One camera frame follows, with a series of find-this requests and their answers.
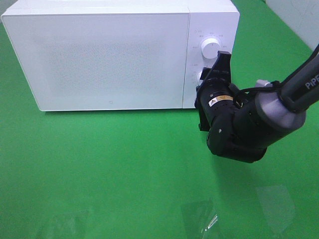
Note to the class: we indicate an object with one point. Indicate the white microwave knob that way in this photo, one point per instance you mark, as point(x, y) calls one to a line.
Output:
point(210, 47)
point(199, 78)

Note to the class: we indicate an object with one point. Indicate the white microwave door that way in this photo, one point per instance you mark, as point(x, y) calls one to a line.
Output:
point(83, 62)

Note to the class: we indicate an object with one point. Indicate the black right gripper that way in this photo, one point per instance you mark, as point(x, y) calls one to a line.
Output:
point(214, 99)

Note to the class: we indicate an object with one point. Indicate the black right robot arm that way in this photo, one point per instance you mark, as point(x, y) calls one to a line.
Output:
point(241, 124)

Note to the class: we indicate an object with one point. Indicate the white microwave oven body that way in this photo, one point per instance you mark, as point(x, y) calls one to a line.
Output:
point(206, 18)

